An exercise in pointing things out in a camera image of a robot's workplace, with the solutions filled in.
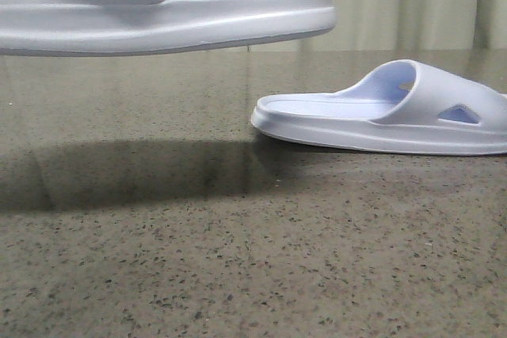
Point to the light blue slipper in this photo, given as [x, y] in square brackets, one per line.
[147, 27]
[403, 106]

